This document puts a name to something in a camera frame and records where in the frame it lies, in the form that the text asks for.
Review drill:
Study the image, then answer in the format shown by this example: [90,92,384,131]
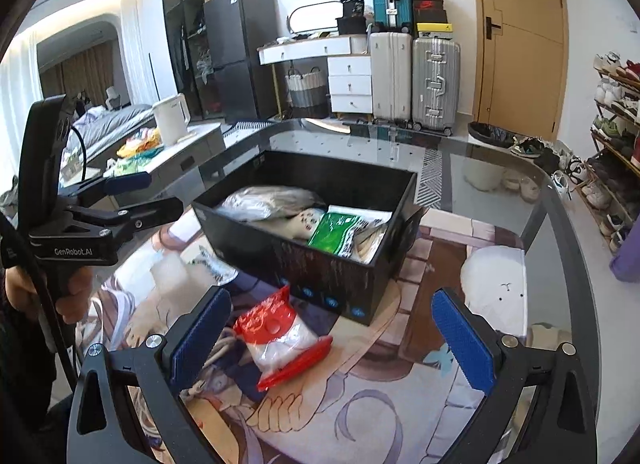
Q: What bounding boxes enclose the printed table mat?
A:
[92,204,531,464]

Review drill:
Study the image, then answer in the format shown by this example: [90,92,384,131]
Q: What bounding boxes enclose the person's left hand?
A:
[5,265,56,316]

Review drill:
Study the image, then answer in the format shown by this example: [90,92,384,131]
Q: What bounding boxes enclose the white curtain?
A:
[0,26,41,195]

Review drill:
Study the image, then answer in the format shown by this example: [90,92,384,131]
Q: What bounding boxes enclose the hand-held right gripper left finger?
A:
[67,285,233,464]

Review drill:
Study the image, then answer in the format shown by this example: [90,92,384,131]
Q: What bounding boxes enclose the black glass cabinet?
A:
[160,0,235,120]

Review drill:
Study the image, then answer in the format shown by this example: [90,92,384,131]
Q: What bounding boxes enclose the red and white packet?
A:
[232,285,334,392]

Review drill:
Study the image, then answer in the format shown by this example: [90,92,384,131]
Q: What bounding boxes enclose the white electric kettle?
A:
[151,93,191,146]

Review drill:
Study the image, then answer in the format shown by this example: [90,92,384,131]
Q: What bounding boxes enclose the white suitcase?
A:
[369,31,413,124]

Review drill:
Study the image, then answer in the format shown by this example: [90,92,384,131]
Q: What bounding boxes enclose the translucent bubble wrap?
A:
[217,185,328,222]

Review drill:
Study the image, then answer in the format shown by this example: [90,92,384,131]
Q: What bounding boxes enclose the white waste bin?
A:
[462,151,506,191]

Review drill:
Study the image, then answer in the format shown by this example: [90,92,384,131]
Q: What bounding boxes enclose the grey side table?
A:
[60,121,226,195]

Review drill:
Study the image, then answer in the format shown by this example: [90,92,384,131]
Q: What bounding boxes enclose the white vanity desk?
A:
[257,35,373,115]

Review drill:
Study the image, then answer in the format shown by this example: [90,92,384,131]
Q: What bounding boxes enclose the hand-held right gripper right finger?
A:
[431,286,601,464]

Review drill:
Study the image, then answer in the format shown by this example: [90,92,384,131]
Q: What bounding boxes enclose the stack of shoe boxes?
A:
[411,0,454,40]

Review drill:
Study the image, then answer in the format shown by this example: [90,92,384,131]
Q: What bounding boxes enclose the wooden shoe rack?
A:
[590,51,640,255]

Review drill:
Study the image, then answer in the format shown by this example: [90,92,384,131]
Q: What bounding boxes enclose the bed with grey bedding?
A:
[70,104,156,155]

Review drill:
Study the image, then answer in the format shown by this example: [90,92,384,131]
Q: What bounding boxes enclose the black cardboard box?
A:
[192,150,426,327]

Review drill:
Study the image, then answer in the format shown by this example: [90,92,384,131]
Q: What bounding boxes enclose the silver suitcase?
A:
[411,36,461,135]

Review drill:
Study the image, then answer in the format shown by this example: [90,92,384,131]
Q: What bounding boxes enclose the purple bag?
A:
[610,239,640,285]

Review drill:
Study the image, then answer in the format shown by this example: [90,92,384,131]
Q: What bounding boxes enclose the white plush doll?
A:
[287,208,326,245]

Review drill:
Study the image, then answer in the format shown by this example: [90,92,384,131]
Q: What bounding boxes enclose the grey and white basket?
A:
[285,66,328,119]

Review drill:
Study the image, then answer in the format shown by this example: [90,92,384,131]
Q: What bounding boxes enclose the black bag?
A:
[336,0,371,36]

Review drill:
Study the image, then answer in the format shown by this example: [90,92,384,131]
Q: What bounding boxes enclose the oval mirror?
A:
[287,0,346,37]

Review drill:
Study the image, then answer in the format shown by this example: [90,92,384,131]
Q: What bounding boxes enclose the black fridge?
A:
[202,0,278,122]

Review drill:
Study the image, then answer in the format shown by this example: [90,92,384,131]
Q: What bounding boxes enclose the colourful snack bags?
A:
[116,128,163,165]

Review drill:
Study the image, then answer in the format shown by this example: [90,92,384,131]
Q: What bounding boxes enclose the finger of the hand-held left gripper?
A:
[57,171,152,205]
[67,196,184,240]

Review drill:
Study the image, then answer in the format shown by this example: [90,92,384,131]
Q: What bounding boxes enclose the white slipper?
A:
[527,323,573,352]

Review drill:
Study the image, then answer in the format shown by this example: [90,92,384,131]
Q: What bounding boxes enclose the pile of shoes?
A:
[467,121,586,200]

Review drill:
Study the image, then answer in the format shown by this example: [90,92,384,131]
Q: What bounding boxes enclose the green packet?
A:
[306,211,368,259]

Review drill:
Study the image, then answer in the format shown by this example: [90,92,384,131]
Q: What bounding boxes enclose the wooden door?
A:
[469,0,568,141]

